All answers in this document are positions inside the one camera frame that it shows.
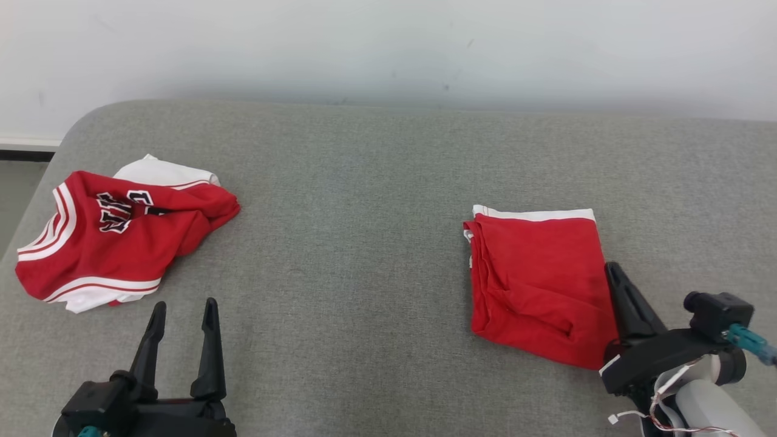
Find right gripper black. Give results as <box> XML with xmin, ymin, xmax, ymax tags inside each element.
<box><xmin>600</xmin><ymin>262</ymin><xmax>720</xmax><ymax>396</ymax></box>

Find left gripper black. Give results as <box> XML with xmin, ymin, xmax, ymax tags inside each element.
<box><xmin>127</xmin><ymin>297</ymin><xmax>238</xmax><ymax>437</ymax></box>

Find red shorts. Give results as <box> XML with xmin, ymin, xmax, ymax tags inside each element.
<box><xmin>463</xmin><ymin>205</ymin><xmax>620</xmax><ymax>371</ymax></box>

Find red Bulls basketball jersey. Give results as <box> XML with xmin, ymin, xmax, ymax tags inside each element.
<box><xmin>15</xmin><ymin>154</ymin><xmax>242</xmax><ymax>314</ymax></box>

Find grey fabric sofa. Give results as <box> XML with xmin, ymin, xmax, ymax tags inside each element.
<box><xmin>0</xmin><ymin>99</ymin><xmax>777</xmax><ymax>437</ymax></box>

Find white skirting board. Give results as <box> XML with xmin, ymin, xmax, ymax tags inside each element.
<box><xmin>0</xmin><ymin>137</ymin><xmax>63</xmax><ymax>162</ymax></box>

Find right arm white wire bundle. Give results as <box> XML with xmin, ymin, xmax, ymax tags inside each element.
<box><xmin>609</xmin><ymin>358</ymin><xmax>740</xmax><ymax>437</ymax></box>

